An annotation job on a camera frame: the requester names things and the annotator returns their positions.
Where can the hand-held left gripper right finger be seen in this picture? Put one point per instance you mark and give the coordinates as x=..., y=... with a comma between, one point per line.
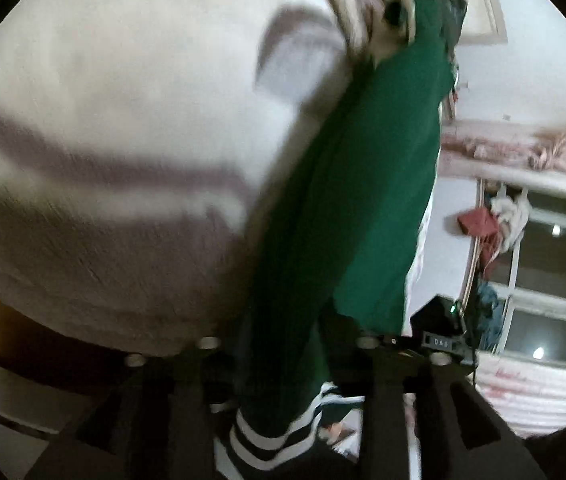
x=388, y=410

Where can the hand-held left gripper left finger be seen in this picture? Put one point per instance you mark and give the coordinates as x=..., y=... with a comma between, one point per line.
x=188, y=410

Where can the green varsity jacket white sleeves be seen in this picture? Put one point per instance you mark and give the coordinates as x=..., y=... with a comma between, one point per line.
x=373, y=185

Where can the blue garment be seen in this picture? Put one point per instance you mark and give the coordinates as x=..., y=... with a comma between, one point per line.
x=490, y=310

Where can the dusty red garment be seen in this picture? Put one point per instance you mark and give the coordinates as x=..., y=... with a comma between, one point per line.
x=475, y=222

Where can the loose pink floral curtain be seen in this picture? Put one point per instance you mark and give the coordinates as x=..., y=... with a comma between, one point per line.
x=538, y=395

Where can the white plush toy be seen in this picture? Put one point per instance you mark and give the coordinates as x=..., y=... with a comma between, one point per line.
x=510, y=215

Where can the tied pink floral curtain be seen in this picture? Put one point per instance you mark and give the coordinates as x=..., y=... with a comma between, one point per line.
x=563, y=152

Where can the floral plush blanket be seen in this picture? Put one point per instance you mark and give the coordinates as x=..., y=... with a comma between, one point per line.
x=113, y=110

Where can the white window frame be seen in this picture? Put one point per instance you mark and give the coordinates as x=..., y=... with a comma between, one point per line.
x=518, y=280

